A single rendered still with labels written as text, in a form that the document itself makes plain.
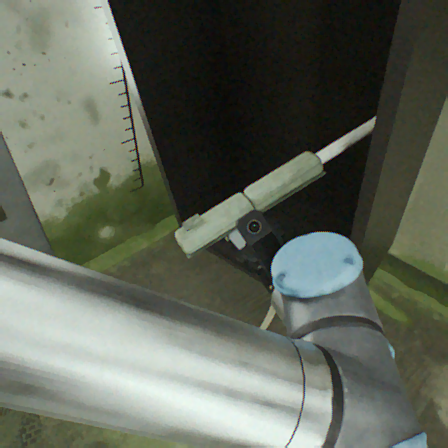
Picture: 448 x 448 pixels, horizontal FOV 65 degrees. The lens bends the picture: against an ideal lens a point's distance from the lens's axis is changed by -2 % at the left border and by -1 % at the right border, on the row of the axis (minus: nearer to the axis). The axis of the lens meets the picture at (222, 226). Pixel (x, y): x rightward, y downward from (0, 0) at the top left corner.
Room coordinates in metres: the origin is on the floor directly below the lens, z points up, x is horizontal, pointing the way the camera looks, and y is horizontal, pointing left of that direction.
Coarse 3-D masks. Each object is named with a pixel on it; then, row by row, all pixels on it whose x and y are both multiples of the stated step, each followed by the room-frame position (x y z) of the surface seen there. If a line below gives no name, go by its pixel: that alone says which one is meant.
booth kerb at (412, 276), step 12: (384, 264) 1.13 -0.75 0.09; (396, 264) 1.10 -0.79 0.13; (408, 264) 1.07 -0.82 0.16; (396, 276) 1.08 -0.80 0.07; (408, 276) 1.05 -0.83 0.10; (420, 276) 1.02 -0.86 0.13; (432, 276) 1.00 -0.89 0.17; (420, 288) 1.01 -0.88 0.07; (432, 288) 0.98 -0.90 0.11; (444, 288) 0.95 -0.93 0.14; (444, 300) 0.93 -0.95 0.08
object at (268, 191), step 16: (368, 128) 0.63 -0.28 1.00; (336, 144) 0.61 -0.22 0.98; (352, 144) 0.62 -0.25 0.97; (304, 160) 0.58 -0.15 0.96; (320, 160) 0.58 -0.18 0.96; (272, 176) 0.57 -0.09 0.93; (288, 176) 0.55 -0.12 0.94; (304, 176) 0.56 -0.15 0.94; (320, 176) 0.57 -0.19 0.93; (256, 192) 0.54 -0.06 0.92; (272, 192) 0.54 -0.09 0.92; (288, 192) 0.55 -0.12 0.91; (224, 208) 0.52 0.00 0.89; (240, 208) 0.51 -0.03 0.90; (256, 208) 0.53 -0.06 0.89; (192, 224) 0.50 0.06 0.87; (208, 224) 0.49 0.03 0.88; (224, 224) 0.50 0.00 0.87; (176, 240) 0.49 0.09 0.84; (192, 240) 0.47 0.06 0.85; (208, 240) 0.48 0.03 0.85
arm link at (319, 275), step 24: (312, 240) 0.27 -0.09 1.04; (336, 240) 0.26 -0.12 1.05; (288, 264) 0.25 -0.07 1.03; (312, 264) 0.24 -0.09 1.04; (336, 264) 0.23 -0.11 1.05; (360, 264) 0.24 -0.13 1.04; (288, 288) 0.22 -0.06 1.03; (312, 288) 0.21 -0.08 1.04; (336, 288) 0.21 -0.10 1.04; (360, 288) 0.22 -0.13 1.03; (288, 312) 0.21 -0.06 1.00; (312, 312) 0.19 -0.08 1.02; (336, 312) 0.19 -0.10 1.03; (360, 312) 0.19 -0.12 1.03; (288, 336) 0.19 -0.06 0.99
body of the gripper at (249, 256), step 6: (276, 234) 0.46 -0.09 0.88; (282, 240) 0.44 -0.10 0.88; (246, 246) 0.45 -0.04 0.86; (246, 252) 0.44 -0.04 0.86; (246, 258) 0.42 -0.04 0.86; (252, 258) 0.42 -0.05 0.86; (252, 264) 0.41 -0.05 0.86; (258, 264) 0.40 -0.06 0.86; (258, 270) 0.41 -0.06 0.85; (258, 276) 0.40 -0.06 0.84; (264, 276) 0.40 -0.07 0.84; (264, 282) 0.40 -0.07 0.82; (270, 282) 0.41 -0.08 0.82
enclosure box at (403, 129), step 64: (128, 0) 0.87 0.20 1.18; (192, 0) 1.02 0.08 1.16; (256, 0) 1.02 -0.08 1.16; (320, 0) 0.90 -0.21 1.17; (384, 0) 0.81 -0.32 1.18; (128, 64) 0.82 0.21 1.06; (192, 64) 1.01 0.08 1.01; (256, 64) 1.05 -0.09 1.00; (320, 64) 0.92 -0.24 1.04; (384, 64) 0.81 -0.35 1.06; (192, 128) 0.99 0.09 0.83; (256, 128) 1.09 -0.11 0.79; (320, 128) 0.94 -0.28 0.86; (384, 128) 0.46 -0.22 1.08; (192, 192) 0.98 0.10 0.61; (320, 192) 0.96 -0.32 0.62; (384, 192) 0.52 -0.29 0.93; (384, 256) 0.75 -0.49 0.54
